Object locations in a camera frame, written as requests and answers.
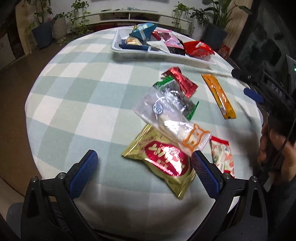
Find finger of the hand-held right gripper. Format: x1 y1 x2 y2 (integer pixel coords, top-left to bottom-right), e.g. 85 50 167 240
231 68 255 82
243 88 264 103

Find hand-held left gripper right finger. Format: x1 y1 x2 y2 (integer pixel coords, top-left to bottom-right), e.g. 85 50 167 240
191 150 269 241

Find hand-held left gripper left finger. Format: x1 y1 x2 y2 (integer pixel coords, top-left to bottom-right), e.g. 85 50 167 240
21 149 100 241

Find small red white candy packet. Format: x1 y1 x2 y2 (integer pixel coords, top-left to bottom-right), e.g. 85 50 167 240
210 136 236 175

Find orange stick packet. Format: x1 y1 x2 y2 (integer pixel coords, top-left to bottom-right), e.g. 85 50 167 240
201 74 236 120

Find gold packet red label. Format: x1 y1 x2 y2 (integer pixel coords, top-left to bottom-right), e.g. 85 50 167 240
122 123 197 200

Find red triangular packet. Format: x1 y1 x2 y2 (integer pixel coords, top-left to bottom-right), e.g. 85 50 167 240
184 40 215 58

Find red foil packet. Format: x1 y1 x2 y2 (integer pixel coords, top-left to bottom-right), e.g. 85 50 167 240
161 67 199 98

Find green-edged dark snack packet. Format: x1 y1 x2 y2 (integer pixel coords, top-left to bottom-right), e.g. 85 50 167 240
153 75 200 121

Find clear packet round logo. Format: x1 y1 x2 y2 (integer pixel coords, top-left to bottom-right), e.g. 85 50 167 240
132 87 211 156

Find pink packet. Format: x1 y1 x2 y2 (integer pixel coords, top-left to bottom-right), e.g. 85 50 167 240
162 30 186 56

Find white plastic tray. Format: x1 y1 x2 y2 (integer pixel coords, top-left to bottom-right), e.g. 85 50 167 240
111 28 218 66

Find white red-striped packet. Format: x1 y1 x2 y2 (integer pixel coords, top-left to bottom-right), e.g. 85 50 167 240
147 40 169 52

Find dark brown glossy packet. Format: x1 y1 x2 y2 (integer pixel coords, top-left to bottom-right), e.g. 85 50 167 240
151 30 167 42

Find cartoon print teal packet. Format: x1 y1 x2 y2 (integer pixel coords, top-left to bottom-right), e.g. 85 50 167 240
129 23 158 41

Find blue cake packet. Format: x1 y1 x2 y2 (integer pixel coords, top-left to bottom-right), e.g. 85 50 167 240
119 37 149 51

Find person's right forearm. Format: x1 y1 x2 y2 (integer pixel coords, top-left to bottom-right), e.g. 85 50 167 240
264 178 296 241

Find person's right hand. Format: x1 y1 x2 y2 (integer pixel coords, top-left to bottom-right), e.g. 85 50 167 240
258 122 296 186

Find red paper bag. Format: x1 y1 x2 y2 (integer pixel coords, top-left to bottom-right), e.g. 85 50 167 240
218 45 230 58

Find glass sliding door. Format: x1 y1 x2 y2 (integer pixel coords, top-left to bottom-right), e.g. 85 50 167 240
231 0 296 77

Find large-leaf plant dark pot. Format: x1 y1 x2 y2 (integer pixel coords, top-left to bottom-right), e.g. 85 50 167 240
201 0 252 50

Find bushy plant white pot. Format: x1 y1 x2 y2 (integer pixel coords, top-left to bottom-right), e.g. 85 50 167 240
191 7 210 35

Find grey cloth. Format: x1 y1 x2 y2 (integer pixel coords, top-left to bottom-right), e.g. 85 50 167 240
6 202 30 241

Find trailing vine plant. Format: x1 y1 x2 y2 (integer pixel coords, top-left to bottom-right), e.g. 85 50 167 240
171 2 195 36

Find white television cabinet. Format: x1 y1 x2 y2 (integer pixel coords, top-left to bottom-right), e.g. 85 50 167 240
76 9 192 30

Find tall plant dark blue pot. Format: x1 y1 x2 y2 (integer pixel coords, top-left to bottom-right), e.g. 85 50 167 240
22 0 55 50

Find plant white ribbed pot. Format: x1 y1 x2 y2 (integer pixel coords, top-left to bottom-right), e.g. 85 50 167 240
52 13 67 40

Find trailing pothos plant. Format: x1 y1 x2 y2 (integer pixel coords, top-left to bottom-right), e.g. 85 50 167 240
67 0 93 40

